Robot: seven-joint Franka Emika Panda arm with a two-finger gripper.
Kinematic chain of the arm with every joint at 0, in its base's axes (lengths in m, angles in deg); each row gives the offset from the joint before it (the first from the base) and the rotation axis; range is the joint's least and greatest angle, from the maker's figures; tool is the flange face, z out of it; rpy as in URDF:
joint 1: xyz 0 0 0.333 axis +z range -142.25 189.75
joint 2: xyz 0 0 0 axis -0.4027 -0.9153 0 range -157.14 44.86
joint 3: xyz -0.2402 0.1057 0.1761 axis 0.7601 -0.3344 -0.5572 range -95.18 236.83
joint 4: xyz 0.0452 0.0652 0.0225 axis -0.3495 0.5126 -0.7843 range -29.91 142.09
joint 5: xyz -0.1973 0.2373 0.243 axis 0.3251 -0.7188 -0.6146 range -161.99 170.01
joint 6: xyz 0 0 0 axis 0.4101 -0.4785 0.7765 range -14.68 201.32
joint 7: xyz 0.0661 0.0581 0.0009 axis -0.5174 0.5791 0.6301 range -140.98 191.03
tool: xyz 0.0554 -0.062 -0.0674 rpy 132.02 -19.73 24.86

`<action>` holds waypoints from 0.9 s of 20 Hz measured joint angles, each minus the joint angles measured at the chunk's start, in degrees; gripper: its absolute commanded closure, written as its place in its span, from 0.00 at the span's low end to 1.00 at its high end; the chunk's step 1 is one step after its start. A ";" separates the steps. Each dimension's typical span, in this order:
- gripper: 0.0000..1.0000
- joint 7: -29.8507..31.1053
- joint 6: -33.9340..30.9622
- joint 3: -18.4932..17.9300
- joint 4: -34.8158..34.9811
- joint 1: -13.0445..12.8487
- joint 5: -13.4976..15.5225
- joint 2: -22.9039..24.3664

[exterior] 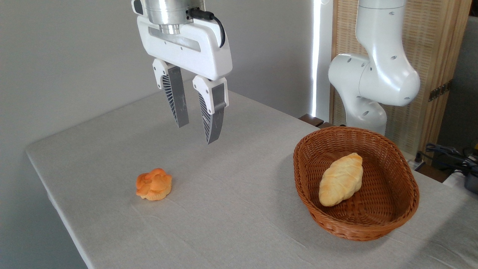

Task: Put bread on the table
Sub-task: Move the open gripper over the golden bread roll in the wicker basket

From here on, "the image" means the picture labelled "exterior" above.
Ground orange twisted pastry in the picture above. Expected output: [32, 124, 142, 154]
[135, 168, 173, 201]

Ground dark tangled cables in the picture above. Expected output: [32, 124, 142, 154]
[425, 143, 478, 177]

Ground light grey tablecloth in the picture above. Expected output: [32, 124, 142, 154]
[25, 88, 478, 269]

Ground dark metal screen hinge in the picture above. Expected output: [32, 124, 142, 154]
[428, 80, 452, 102]

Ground dark brown wooden furniture piece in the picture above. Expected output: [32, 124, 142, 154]
[298, 114, 333, 129]

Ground brown wicker basket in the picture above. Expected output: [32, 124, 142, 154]
[293, 126, 420, 241]

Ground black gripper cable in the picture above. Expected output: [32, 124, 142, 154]
[188, 9, 226, 49]

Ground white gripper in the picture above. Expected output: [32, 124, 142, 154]
[136, 15, 233, 145]

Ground wooden woven folding screen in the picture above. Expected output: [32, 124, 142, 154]
[330, 0, 473, 156]

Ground pale croissant bread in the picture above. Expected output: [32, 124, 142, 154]
[319, 152, 364, 207]

